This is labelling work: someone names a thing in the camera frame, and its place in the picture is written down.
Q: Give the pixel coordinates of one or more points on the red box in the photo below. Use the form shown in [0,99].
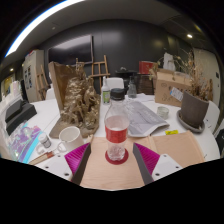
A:
[146,67]

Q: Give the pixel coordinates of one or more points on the white cabinet with pictures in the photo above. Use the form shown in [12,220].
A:
[31,75]

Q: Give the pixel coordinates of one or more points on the small paint jar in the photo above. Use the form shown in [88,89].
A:
[45,140]

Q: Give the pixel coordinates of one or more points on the white chair with papers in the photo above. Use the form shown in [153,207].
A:
[213,115]

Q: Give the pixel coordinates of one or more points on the golden rocky sculpture on board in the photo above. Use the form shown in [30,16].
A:
[80,103]

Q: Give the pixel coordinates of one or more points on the white ceramic mug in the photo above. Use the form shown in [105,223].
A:
[70,137]

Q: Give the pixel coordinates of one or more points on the white canvas panel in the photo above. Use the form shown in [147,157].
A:
[4,140]

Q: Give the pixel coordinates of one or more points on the long ceiling light panel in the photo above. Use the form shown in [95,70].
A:
[33,23]

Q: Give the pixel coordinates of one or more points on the clear red-labelled plastic bottle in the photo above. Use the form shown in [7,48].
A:
[116,133]

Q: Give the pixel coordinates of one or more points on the small yellow strip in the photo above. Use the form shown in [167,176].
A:
[171,132]

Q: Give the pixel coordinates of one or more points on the dark wall screen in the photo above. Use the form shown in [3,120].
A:
[70,50]

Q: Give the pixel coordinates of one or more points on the dark grey bottle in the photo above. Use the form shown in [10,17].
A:
[132,90]

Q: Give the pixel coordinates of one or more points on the white plaster figure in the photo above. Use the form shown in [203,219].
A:
[169,61]

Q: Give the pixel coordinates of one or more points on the green-labelled spray bottle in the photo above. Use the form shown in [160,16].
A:
[106,95]

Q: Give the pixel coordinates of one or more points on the brown cardboard box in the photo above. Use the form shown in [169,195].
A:
[166,86]

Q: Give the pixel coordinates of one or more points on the wooden easel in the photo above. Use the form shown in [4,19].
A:
[100,68]
[41,81]

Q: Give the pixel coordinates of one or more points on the large black box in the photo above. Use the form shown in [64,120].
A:
[21,118]

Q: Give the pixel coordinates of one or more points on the printed newspaper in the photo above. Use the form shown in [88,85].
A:
[145,120]

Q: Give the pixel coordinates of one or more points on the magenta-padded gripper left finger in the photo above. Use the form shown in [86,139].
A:
[75,160]

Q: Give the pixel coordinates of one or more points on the round ceiling spotlight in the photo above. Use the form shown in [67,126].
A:
[189,35]

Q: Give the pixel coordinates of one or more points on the small black box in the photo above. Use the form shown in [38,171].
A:
[15,108]

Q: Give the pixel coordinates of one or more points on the grey plant saucer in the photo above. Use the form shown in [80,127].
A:
[191,129]

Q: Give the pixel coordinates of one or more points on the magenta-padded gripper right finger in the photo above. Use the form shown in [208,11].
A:
[148,160]

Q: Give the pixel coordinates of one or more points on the small white cup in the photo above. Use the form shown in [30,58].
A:
[162,112]

